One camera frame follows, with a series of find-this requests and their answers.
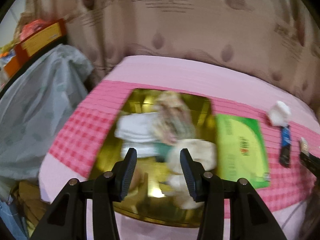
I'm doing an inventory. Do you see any white sock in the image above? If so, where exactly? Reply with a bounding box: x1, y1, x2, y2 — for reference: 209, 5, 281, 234
267, 101, 291, 127
114, 112, 158, 158

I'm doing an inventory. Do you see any cream fabric scrunchie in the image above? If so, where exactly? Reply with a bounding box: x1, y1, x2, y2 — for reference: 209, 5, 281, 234
162, 139, 217, 210

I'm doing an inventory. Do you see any colourful striped towel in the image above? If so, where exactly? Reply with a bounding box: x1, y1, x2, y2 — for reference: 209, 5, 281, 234
152, 91, 196, 145

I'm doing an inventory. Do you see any cotton swab packet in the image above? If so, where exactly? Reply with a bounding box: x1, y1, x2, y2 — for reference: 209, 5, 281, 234
299, 137, 309, 155

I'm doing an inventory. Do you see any teal fluffy pompom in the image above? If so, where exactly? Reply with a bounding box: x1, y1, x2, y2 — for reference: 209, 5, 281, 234
154, 142, 172, 158

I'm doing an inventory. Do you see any pink checked tablecloth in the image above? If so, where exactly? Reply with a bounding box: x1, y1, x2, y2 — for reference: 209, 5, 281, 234
39, 56, 319, 239

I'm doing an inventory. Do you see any green tissue box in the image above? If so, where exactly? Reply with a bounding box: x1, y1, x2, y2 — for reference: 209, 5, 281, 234
215, 114, 271, 189

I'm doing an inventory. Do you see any grey plastic bag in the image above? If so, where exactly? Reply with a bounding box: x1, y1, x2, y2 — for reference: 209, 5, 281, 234
1, 44, 93, 201

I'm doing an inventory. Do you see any beige leaf print curtain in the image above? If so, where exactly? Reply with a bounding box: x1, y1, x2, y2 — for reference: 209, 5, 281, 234
26, 0, 319, 109

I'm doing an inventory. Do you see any gold red cardboard box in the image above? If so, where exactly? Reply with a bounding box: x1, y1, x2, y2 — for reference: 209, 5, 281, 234
89, 93, 215, 228

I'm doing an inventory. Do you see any red yellow box on shelf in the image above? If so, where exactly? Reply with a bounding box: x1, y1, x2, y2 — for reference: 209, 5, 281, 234
4, 18, 67, 78

